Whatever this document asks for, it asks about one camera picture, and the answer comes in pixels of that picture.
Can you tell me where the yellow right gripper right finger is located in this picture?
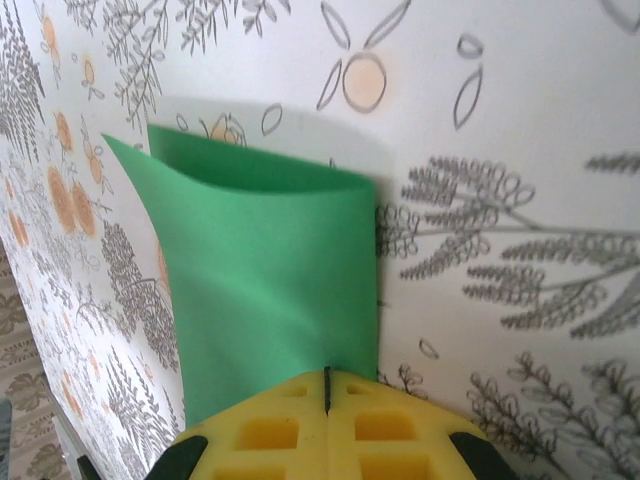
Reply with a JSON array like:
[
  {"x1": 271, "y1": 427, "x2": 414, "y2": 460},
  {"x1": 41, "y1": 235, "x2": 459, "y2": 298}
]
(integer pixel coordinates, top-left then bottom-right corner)
[{"x1": 327, "y1": 370, "x2": 519, "y2": 480}]

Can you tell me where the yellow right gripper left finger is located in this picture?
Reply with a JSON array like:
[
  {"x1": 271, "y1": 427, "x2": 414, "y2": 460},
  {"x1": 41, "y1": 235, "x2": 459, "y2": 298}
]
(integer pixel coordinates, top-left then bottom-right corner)
[{"x1": 147, "y1": 370, "x2": 329, "y2": 480}]

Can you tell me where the green paper sheet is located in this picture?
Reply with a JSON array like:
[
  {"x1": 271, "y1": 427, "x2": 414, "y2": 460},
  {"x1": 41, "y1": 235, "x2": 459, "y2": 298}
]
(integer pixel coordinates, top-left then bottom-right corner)
[{"x1": 101, "y1": 124, "x2": 377, "y2": 431}]

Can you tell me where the aluminium table side rail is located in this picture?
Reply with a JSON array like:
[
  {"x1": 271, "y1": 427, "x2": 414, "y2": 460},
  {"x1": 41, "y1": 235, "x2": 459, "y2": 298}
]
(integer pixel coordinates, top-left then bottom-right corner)
[{"x1": 49, "y1": 414, "x2": 101, "y2": 480}]

